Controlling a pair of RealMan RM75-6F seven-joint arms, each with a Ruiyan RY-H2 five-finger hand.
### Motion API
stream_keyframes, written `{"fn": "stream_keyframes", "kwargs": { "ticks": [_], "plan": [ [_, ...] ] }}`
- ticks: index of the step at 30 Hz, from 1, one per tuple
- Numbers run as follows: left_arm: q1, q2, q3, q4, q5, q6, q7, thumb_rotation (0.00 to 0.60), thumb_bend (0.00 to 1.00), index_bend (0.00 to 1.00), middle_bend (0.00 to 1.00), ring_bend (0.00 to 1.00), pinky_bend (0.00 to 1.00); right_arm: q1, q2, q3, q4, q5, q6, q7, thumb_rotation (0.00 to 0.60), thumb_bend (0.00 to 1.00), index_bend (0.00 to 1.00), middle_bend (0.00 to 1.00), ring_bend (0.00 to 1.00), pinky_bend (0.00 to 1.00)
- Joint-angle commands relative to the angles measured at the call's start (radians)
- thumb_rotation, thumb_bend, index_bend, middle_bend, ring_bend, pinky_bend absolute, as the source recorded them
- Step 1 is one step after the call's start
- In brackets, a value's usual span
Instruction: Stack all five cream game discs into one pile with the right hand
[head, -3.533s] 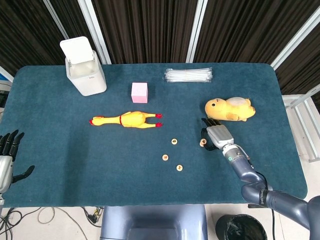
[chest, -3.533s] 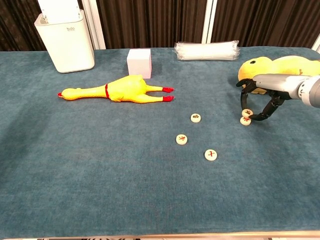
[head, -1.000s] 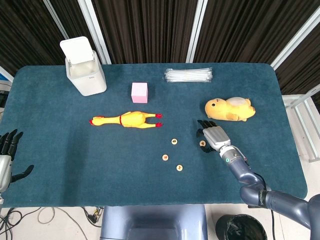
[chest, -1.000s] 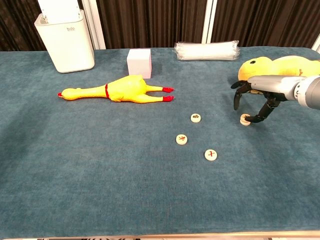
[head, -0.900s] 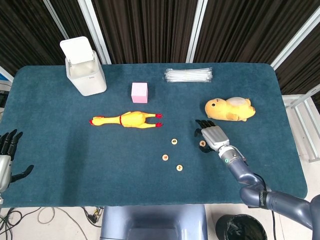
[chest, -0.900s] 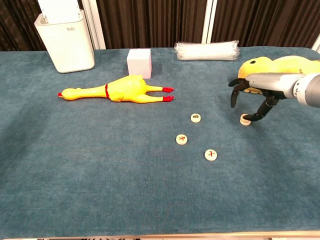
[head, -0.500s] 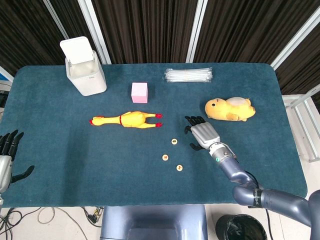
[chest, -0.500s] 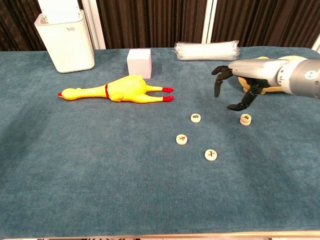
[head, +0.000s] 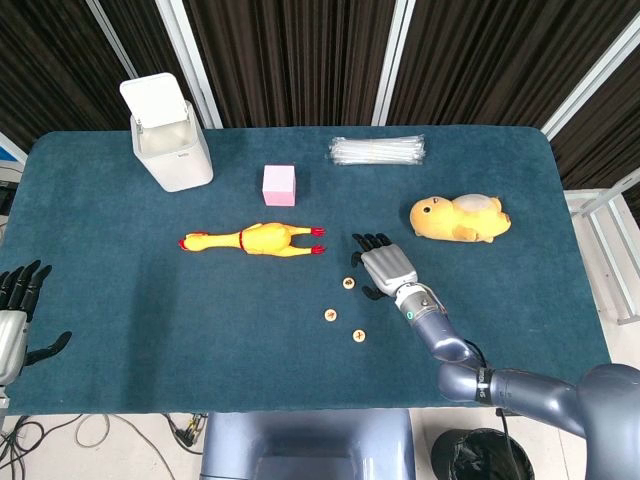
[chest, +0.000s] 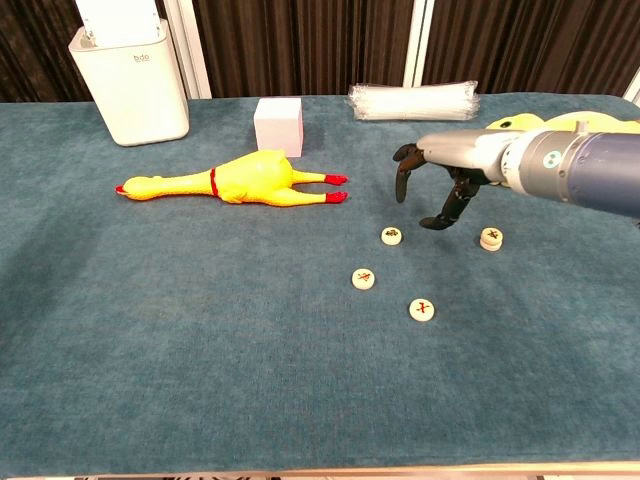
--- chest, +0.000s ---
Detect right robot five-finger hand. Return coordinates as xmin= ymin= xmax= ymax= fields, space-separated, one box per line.
xmin=392 ymin=128 xmax=516 ymax=231

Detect yellow plush animal toy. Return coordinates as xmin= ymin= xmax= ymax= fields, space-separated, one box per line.
xmin=485 ymin=112 xmax=640 ymax=136

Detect bundle of clear straws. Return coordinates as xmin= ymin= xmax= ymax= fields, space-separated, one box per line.
xmin=347 ymin=80 xmax=481 ymax=122

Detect dark pleated curtain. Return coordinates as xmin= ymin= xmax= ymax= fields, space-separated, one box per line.
xmin=423 ymin=0 xmax=640 ymax=96
xmin=0 ymin=0 xmax=169 ymax=104
xmin=192 ymin=0 xmax=415 ymax=99

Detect pink cube block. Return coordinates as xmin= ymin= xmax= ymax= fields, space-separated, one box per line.
xmin=253 ymin=97 xmax=305 ymax=159

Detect yellow rubber chicken toy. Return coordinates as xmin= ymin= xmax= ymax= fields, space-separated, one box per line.
xmin=114 ymin=148 xmax=350 ymax=207

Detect teal blue table cloth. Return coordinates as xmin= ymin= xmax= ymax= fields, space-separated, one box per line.
xmin=0 ymin=93 xmax=640 ymax=476

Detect white trash bin with lid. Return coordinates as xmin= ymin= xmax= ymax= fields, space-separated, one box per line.
xmin=68 ymin=0 xmax=191 ymax=148

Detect white frame post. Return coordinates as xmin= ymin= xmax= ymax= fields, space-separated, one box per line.
xmin=403 ymin=0 xmax=435 ymax=87
xmin=623 ymin=69 xmax=640 ymax=109
xmin=162 ymin=0 xmax=214 ymax=100

